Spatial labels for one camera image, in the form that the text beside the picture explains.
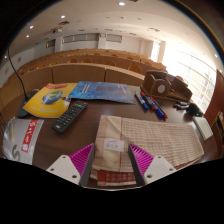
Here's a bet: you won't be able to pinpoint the black remote control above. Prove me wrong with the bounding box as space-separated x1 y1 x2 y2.
51 99 89 134

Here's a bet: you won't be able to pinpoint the wooden desk organizer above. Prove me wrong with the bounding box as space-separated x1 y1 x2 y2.
140 69 194 103

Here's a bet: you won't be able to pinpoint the curved wooden lecture desks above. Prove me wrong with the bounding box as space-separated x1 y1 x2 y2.
0 49 168 111

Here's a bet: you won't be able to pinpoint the small white paper label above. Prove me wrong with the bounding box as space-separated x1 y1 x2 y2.
103 138 126 153

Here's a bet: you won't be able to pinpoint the yellow wooden chairs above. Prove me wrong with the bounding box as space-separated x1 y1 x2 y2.
16 49 188 83

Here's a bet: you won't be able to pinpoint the beige and red checked towel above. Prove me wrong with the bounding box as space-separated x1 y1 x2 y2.
90 114 205 187

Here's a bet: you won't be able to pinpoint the blue printed booklet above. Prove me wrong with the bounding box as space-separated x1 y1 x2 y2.
67 80 137 105

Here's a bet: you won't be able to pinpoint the black handheld microphone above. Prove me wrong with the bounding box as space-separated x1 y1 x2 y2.
185 102 204 118

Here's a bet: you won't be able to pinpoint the yellow printed booklet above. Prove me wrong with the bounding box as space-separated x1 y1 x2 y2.
22 82 78 119

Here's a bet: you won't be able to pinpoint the black pen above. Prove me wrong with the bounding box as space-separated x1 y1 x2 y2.
173 101 189 110

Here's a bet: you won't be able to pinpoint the red marker pen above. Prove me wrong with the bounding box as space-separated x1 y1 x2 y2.
152 97 169 120
140 91 157 111

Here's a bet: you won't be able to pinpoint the round ceiling lights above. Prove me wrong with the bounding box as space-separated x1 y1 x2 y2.
24 1 128 39

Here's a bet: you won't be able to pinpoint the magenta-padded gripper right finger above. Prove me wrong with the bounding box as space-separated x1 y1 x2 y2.
127 143 177 187

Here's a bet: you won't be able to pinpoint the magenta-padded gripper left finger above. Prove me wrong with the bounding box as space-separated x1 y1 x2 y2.
46 143 96 188

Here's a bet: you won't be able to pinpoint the ceiling air vents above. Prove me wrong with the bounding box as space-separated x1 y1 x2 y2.
57 20 161 34

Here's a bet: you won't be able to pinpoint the black gooseneck desk microphone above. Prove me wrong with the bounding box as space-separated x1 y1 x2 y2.
6 46 40 119

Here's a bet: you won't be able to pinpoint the wooden shelf unit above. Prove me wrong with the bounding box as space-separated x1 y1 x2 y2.
213 111 224 149

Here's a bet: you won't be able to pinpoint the large glass window wall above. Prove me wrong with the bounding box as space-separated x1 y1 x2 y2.
163 46 218 113

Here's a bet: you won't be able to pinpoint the white and red packet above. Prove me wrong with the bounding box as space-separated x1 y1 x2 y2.
2 117 45 166

